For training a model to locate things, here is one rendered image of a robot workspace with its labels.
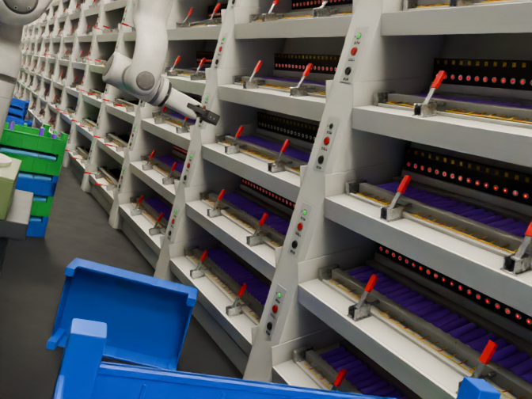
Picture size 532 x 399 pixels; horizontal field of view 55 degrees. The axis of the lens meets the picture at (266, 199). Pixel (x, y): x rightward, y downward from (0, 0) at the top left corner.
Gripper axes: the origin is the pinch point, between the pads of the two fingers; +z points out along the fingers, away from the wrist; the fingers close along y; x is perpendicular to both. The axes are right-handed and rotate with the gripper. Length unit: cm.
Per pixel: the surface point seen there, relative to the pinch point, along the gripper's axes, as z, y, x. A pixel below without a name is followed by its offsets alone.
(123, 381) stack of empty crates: -48, 112, -24
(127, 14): 1, -158, 41
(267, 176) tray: 9.5, 27.2, -8.6
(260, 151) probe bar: 14.9, 9.1, -2.9
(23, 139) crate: -35, -57, -32
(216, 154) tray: 9.7, -5.5, -9.0
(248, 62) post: 12.4, -17.9, 23.2
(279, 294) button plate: 13, 48, -32
